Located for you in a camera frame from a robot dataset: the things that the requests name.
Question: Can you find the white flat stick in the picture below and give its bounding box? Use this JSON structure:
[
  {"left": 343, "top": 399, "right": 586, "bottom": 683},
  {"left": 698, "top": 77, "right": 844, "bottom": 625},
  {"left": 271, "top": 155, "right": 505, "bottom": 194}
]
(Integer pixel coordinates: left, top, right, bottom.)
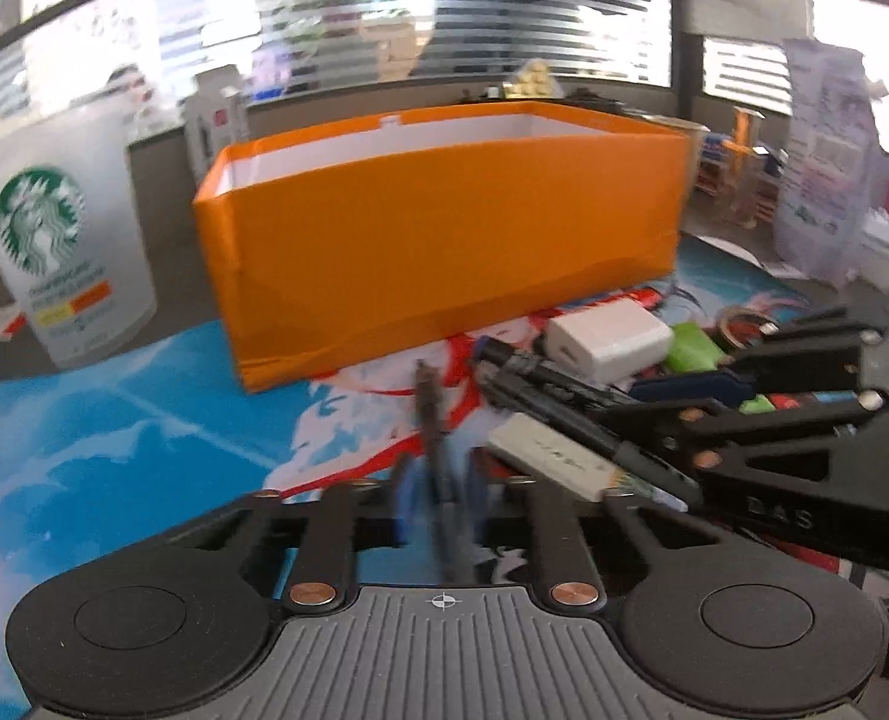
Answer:
[{"left": 485, "top": 412, "right": 689, "bottom": 515}]

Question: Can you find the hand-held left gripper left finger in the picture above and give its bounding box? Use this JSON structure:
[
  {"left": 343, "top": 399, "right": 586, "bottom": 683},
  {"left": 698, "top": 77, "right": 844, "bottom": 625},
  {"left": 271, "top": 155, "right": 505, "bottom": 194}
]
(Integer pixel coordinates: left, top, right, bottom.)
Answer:
[{"left": 182, "top": 456, "right": 425, "bottom": 614}]

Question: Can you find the printed blue desk mat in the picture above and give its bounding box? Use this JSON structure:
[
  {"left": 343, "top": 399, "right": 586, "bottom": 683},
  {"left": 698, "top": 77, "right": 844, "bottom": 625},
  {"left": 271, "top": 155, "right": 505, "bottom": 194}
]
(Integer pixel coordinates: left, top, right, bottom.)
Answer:
[{"left": 0, "top": 236, "right": 889, "bottom": 691}]

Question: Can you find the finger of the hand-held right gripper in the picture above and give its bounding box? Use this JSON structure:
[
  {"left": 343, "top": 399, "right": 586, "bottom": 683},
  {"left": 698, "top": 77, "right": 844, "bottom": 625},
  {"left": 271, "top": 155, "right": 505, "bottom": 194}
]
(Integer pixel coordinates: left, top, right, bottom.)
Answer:
[
  {"left": 590, "top": 388, "right": 889, "bottom": 565},
  {"left": 723, "top": 305, "right": 887, "bottom": 395}
]

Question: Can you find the orange cardboard box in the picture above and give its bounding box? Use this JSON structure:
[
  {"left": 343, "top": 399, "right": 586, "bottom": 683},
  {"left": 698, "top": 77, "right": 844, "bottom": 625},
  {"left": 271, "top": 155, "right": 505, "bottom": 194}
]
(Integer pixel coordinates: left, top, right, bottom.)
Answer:
[{"left": 191, "top": 99, "right": 692, "bottom": 395}]

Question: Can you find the navy blue flat object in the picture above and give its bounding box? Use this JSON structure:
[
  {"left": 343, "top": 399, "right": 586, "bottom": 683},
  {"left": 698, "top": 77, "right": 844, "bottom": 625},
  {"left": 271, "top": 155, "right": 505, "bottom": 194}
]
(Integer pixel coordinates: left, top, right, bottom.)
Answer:
[{"left": 628, "top": 371, "right": 755, "bottom": 406}]

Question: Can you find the dark pen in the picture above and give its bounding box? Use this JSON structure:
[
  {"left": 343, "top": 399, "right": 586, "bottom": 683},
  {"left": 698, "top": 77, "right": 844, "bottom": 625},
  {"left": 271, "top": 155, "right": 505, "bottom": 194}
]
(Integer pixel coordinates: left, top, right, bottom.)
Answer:
[{"left": 413, "top": 360, "right": 477, "bottom": 587}]

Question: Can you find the printed plastic bag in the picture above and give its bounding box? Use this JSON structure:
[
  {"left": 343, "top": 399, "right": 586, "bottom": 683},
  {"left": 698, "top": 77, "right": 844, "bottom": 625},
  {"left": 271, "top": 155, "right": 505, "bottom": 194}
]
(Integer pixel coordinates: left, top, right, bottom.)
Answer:
[{"left": 774, "top": 37, "right": 889, "bottom": 290}]

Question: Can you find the red metal cylinder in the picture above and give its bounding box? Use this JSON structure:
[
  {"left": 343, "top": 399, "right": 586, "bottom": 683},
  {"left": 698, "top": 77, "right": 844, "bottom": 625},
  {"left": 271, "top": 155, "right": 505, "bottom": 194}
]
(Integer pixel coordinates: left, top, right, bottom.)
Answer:
[{"left": 615, "top": 286, "right": 671, "bottom": 310}]

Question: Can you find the white charger plug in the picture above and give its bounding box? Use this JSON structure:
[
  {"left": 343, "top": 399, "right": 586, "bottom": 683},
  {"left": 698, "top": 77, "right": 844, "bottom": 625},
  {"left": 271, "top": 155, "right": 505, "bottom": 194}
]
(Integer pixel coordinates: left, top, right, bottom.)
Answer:
[{"left": 545, "top": 307, "right": 674, "bottom": 387}]

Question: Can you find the glass desk partition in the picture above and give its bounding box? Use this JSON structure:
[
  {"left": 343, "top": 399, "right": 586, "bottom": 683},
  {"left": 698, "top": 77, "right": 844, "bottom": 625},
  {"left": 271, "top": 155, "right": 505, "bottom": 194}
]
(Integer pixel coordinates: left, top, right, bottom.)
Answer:
[{"left": 0, "top": 0, "right": 678, "bottom": 188}]

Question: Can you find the white plastic cup green logo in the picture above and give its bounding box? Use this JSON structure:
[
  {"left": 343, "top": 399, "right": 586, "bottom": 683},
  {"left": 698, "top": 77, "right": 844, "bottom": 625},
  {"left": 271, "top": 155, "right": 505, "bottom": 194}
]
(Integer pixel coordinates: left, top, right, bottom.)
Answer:
[{"left": 0, "top": 101, "right": 159, "bottom": 370}]

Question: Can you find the black pen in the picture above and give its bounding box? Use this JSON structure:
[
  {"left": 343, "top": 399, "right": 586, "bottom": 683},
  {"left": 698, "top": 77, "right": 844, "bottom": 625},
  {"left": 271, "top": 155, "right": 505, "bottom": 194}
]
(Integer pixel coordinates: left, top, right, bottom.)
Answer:
[
  {"left": 470, "top": 364, "right": 704, "bottom": 509},
  {"left": 474, "top": 337, "right": 641, "bottom": 407}
]

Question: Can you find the green lighter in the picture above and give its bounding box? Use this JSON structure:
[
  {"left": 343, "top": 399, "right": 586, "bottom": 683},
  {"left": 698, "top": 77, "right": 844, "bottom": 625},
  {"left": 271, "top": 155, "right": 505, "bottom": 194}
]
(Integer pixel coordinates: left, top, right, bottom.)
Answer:
[{"left": 665, "top": 321, "right": 738, "bottom": 374}]

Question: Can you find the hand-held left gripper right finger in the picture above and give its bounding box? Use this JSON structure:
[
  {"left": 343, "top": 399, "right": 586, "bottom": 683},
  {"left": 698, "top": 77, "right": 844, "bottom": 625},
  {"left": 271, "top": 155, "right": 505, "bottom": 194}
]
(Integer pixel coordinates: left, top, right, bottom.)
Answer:
[{"left": 464, "top": 456, "right": 723, "bottom": 613}]

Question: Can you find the clear plastic box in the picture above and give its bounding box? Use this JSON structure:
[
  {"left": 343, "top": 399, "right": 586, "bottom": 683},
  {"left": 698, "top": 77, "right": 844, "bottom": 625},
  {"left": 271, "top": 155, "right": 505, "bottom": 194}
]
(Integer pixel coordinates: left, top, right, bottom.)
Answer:
[{"left": 184, "top": 66, "right": 249, "bottom": 173}]

